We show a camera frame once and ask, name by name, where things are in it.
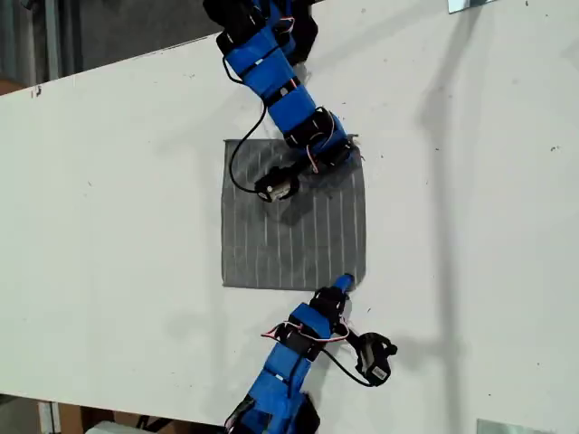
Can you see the grey striped square towel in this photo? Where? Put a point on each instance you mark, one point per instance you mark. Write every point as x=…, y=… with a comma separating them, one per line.
x=294, y=244

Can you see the grey table leg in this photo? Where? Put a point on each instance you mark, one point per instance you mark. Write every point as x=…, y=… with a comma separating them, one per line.
x=50, y=418

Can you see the arm camera stalk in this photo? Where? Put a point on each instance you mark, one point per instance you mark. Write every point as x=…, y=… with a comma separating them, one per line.
x=350, y=339
x=304, y=168

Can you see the arm camera box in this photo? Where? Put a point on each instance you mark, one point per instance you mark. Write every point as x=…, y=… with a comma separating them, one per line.
x=375, y=359
x=276, y=185

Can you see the grey metal post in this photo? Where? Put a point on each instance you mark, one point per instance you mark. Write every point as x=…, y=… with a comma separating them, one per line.
x=52, y=40

